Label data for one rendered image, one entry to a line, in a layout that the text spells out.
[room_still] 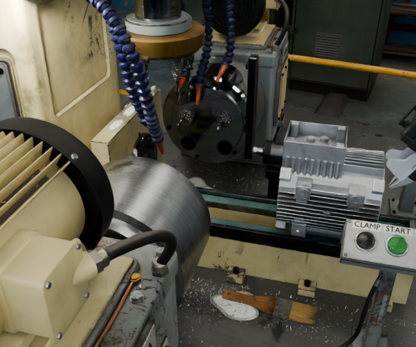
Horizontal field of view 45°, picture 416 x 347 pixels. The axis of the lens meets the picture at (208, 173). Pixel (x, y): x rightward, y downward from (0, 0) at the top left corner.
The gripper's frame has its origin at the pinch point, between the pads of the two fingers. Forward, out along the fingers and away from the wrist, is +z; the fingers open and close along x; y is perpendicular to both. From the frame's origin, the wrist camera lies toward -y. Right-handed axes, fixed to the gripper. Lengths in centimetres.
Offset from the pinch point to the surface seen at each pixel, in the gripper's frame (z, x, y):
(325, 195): 9.5, 2.2, 9.5
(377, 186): 2.1, 1.1, 3.0
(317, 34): 68, -318, 1
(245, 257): 34.4, 1.3, 12.9
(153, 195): 14.1, 25.2, 37.6
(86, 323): 11, 54, 36
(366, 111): 89, -294, -64
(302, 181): 9.9, 1.8, 14.9
